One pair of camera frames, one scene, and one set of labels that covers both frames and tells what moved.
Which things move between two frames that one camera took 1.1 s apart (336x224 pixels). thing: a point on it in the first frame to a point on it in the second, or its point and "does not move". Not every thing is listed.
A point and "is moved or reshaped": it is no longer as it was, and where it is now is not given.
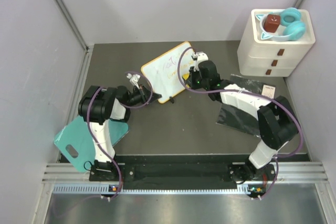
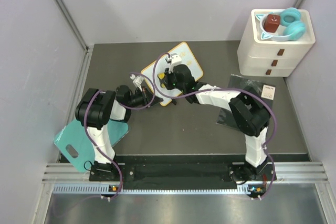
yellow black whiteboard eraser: x=186 y=76 is moved or reshaped
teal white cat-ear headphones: x=290 y=20 does not move
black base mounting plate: x=119 y=171 does not move
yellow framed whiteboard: x=165 y=73 does not move
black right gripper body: x=196 y=81 to x=171 y=83
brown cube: x=271 y=23 does not move
